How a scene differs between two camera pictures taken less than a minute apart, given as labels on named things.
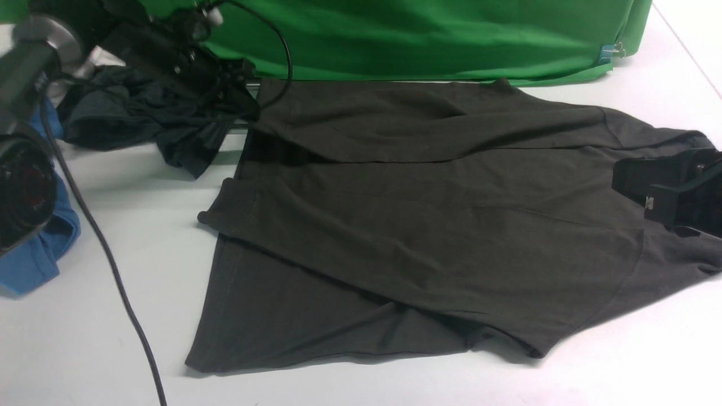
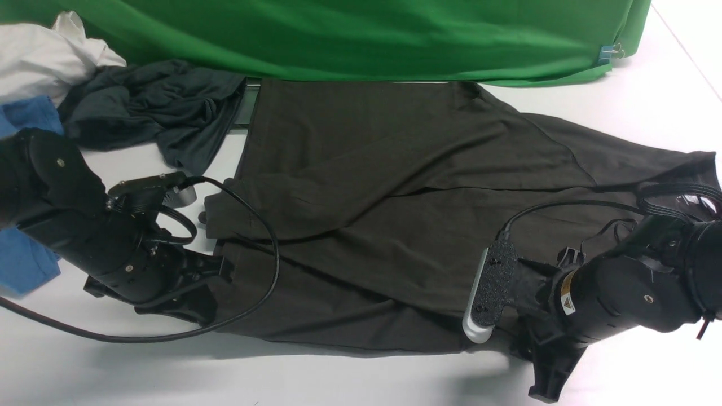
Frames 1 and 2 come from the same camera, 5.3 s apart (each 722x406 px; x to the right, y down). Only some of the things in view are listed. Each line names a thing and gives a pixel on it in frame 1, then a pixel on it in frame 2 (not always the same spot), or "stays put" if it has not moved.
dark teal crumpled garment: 111,109 stays put
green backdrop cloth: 463,40 stays put
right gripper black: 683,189 -> 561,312
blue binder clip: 609,52 stays put
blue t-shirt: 24,270 stays put
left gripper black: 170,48 -> 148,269
